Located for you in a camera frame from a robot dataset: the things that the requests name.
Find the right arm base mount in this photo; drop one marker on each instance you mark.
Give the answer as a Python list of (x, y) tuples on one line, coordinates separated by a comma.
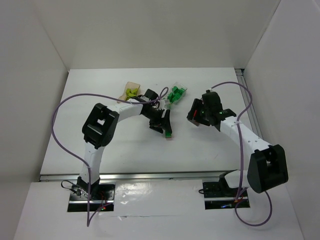
[(219, 196)]

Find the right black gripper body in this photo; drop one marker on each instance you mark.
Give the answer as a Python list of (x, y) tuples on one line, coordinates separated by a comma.
[(196, 115)]

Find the aluminium rail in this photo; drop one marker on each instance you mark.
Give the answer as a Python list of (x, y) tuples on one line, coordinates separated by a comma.
[(182, 175), (250, 120)]

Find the lime long lego brick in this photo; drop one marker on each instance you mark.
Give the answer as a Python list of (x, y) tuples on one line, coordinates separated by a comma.
[(130, 93)]

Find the green curved brick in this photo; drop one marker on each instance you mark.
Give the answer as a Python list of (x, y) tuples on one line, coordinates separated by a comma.
[(176, 94)]

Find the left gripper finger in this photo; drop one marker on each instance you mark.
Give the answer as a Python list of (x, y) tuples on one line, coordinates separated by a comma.
[(156, 125), (166, 121)]

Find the orange transparent container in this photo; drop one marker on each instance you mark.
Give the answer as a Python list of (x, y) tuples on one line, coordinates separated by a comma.
[(129, 84)]

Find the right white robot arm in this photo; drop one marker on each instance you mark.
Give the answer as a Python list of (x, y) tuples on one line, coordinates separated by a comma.
[(264, 165)]

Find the aluminium rail front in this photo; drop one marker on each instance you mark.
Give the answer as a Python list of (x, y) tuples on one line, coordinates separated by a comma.
[(182, 175)]

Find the aluminium rail right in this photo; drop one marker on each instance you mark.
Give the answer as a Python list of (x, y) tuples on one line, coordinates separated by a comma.
[(250, 120)]

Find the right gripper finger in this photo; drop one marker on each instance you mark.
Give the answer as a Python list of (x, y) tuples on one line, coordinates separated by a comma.
[(197, 104), (205, 122)]

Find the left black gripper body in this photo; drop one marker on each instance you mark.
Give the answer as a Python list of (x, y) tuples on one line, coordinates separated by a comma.
[(159, 121)]

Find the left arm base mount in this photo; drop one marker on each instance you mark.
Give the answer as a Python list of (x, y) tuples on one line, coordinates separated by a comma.
[(102, 198)]

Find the clear transparent container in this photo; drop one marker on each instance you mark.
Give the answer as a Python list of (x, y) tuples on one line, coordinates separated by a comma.
[(179, 85)]

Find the dark grey transparent container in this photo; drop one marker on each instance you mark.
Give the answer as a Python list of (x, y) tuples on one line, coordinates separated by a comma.
[(196, 121)]

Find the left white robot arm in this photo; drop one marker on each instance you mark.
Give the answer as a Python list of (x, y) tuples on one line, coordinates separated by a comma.
[(100, 127)]

